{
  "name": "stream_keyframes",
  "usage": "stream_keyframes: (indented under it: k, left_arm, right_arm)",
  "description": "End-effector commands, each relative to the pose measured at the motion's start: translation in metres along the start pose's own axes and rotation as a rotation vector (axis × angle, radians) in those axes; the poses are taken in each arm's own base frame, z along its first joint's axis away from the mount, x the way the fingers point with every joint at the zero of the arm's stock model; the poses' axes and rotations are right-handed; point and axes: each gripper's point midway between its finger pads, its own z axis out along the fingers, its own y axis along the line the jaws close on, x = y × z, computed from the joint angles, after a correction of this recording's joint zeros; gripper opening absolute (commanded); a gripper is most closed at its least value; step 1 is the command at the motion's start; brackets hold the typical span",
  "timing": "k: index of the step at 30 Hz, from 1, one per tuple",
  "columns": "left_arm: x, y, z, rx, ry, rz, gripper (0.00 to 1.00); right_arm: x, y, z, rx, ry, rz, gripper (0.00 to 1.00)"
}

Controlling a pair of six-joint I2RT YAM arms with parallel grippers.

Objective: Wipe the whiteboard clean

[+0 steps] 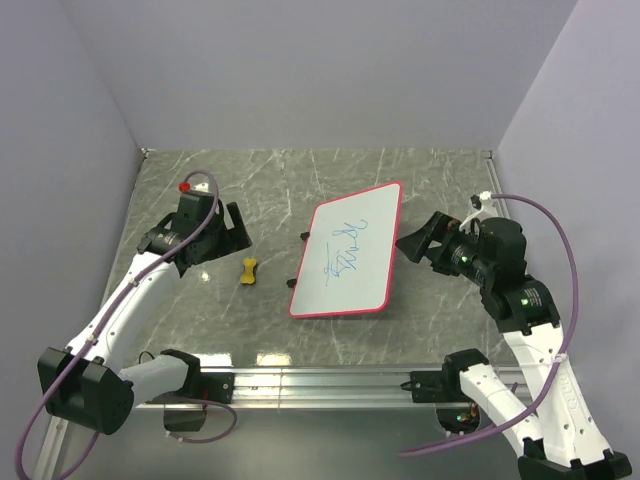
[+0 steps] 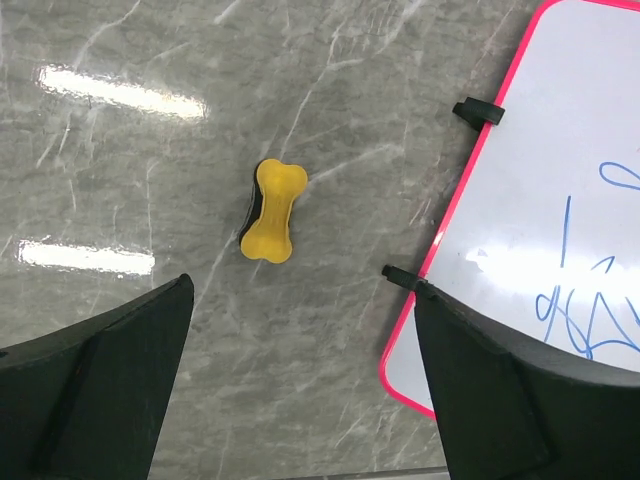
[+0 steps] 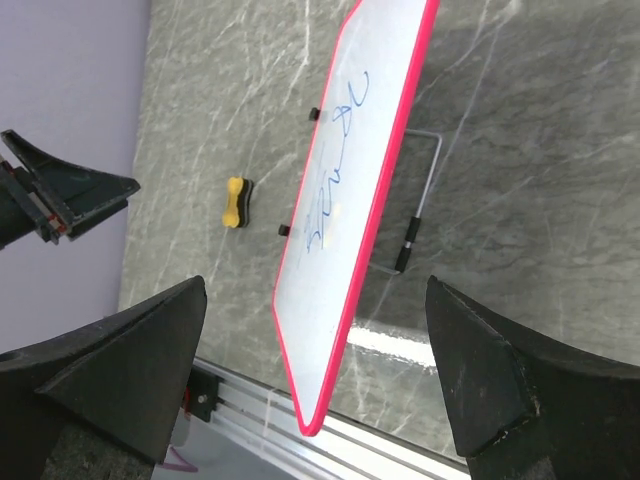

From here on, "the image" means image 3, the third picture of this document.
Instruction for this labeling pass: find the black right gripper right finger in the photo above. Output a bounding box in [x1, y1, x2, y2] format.
[425, 276, 639, 479]

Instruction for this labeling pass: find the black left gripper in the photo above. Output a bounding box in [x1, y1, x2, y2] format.
[1, 130, 140, 249]

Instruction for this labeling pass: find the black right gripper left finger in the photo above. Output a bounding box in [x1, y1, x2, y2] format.
[1, 275, 207, 479]

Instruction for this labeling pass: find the yellow black bone eraser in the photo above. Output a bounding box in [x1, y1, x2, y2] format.
[222, 177, 254, 229]

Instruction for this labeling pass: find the pink framed whiteboard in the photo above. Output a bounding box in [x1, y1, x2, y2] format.
[272, 1, 438, 436]

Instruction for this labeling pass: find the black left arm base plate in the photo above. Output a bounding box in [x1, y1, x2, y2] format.
[183, 366, 220, 422]

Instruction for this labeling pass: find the metal wire board stand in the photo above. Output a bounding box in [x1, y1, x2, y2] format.
[369, 129, 443, 276]

